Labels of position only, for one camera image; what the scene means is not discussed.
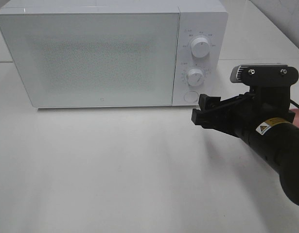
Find black cable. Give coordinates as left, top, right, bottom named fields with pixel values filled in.
left=289, top=99, right=299, bottom=113

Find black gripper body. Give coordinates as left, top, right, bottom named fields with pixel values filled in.
left=210, top=86, right=294, bottom=138

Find white microwave door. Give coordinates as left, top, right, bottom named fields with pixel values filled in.
left=0, top=13, right=179, bottom=108

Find white microwave oven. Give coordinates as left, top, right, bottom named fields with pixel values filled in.
left=0, top=0, right=229, bottom=108

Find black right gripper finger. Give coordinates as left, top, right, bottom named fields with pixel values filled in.
left=198, top=94, right=221, bottom=111

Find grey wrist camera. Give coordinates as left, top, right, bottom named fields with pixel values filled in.
left=230, top=64, right=299, bottom=87

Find round white door button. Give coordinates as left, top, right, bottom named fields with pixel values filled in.
left=184, top=91, right=199, bottom=103

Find lower white microwave knob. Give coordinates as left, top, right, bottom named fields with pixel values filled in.
left=187, top=68, right=206, bottom=86

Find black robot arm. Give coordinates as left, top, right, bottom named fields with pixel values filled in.
left=192, top=87, right=299, bottom=206

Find upper white microwave knob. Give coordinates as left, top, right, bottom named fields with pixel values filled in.
left=190, top=35, right=210, bottom=58

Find white microwave knob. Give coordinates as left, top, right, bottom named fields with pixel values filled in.
left=190, top=35, right=210, bottom=58
left=187, top=68, right=206, bottom=86

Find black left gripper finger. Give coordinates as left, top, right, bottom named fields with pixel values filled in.
left=191, top=109, right=212, bottom=128

